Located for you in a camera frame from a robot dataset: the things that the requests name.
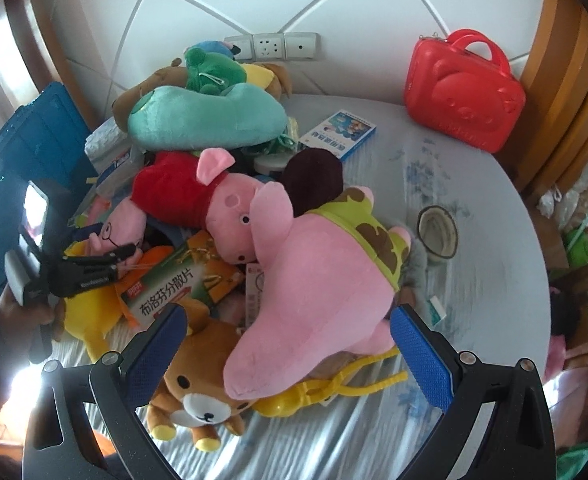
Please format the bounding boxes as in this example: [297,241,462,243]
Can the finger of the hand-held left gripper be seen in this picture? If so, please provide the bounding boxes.
[63,241,143,267]
[56,260,126,298]

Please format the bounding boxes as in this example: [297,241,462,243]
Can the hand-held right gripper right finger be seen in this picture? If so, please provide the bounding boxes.
[390,305,557,480]

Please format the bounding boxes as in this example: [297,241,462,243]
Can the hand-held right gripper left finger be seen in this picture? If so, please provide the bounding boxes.
[21,304,187,480]

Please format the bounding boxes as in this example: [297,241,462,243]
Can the pink pig plush with glasses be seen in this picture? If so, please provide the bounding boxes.
[85,196,149,262]

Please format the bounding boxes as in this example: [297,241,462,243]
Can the blue plastic crate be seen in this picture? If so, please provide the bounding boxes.
[0,81,96,308]

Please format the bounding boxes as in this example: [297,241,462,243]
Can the pink star plush toy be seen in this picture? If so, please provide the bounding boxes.
[223,180,413,402]

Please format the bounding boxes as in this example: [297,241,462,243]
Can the white cloth covered desktop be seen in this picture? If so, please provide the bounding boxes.
[49,91,566,480]

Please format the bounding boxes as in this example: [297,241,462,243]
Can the person's left hand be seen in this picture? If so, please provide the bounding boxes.
[0,284,61,343]

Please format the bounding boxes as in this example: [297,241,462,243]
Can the brown bear plush toy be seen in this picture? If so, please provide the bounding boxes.
[146,304,254,452]

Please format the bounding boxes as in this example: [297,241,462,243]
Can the green orange medicine box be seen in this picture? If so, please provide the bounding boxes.
[114,236,241,332]

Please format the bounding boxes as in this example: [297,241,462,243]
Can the blue white box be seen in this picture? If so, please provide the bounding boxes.
[95,147,143,197]

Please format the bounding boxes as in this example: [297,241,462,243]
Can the pink pig plush red dress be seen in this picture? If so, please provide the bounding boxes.
[131,147,286,266]

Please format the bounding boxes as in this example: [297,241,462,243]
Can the yellow plastic clip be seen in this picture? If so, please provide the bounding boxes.
[251,349,408,419]

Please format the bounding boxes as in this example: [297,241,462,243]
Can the tape roll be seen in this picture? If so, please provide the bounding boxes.
[416,204,461,262]

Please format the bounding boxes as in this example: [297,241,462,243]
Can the brown capybara plush toy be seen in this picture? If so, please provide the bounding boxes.
[111,56,186,127]

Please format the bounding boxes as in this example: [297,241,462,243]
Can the teal plush toy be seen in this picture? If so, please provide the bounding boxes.
[126,84,288,154]

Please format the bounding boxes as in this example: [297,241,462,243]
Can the white round container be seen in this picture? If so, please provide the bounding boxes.
[253,154,291,177]

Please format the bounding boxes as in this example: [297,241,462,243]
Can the green frog plush toy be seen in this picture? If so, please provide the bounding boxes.
[183,47,251,95]

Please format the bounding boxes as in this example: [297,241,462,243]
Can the dark brown plush toy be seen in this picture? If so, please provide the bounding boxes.
[278,150,346,219]

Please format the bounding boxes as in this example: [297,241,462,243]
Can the blue plush toy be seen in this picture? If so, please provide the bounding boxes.
[193,40,243,62]

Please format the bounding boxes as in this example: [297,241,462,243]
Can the yellow brown plush toy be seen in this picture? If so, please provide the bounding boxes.
[243,61,293,99]

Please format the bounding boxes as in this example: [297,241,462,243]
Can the blue picture box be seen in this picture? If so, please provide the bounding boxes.
[298,109,378,162]

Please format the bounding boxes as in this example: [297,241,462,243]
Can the red toy suitcase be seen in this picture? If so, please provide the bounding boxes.
[403,29,528,154]

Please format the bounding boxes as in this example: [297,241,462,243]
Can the white wall socket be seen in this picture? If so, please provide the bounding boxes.
[224,35,254,61]
[284,32,320,60]
[252,33,286,60]

